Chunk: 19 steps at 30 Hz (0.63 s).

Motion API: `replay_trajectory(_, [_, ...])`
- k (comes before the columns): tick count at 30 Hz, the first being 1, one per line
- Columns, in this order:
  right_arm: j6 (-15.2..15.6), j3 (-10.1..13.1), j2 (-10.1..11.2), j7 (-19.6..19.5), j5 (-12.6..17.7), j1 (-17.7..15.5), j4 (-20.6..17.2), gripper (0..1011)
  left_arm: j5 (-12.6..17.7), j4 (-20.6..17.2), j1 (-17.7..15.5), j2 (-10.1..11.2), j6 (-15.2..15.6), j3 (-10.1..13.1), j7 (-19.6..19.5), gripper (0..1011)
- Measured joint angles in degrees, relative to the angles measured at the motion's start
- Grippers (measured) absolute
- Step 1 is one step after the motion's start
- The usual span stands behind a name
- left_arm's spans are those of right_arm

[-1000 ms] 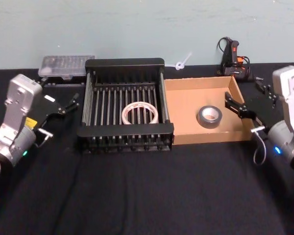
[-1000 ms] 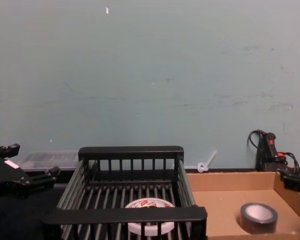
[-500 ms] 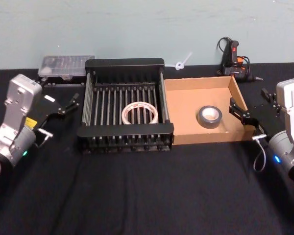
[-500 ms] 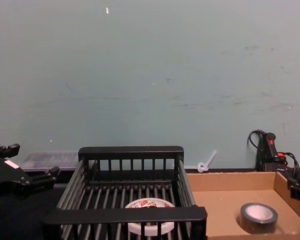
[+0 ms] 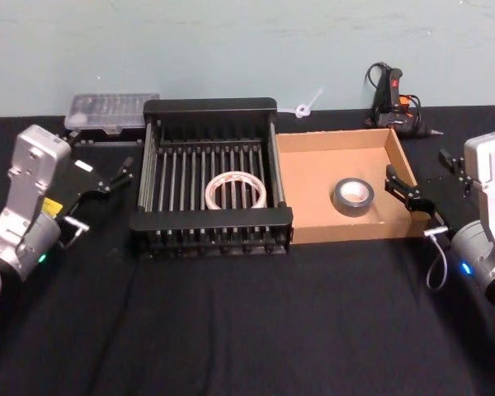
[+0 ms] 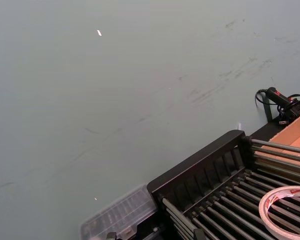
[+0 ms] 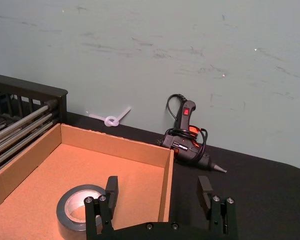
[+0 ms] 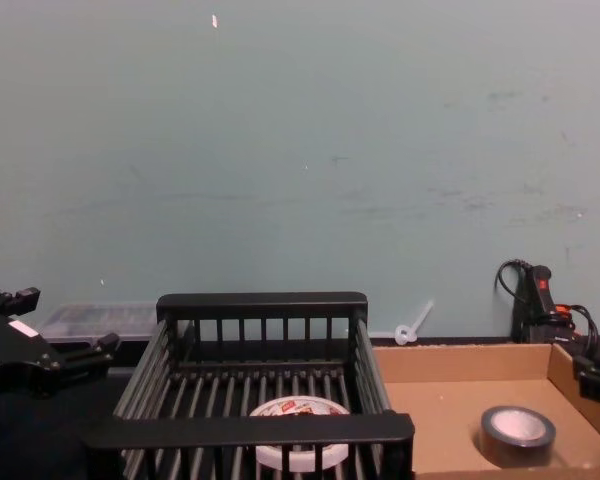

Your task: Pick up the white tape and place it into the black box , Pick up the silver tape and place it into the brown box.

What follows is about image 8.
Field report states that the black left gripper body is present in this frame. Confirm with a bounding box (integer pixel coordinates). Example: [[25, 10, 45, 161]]
[[0, 309, 64, 401]]

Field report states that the roll of silver tape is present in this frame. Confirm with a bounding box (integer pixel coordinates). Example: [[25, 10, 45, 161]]
[[480, 404, 557, 470]]

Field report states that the roll of white tape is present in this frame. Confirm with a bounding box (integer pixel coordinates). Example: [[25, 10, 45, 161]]
[[248, 394, 351, 474]]

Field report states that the clear plastic case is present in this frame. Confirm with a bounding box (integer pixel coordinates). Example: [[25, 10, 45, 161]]
[[42, 301, 159, 346]]

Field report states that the black table cloth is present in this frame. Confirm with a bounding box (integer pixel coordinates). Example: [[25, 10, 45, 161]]
[[0, 337, 600, 480]]

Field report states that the shallow brown cardboard tray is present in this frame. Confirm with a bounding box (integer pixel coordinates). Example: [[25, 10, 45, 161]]
[[372, 342, 600, 480]]

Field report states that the black rack with steel bars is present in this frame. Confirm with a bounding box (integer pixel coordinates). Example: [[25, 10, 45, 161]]
[[79, 292, 416, 480]]

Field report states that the white three-armed plastic piece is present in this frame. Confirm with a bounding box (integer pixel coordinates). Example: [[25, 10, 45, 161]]
[[369, 299, 435, 346]]

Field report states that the black corded tool red switch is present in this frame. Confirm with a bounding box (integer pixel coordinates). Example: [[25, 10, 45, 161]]
[[497, 258, 600, 361]]

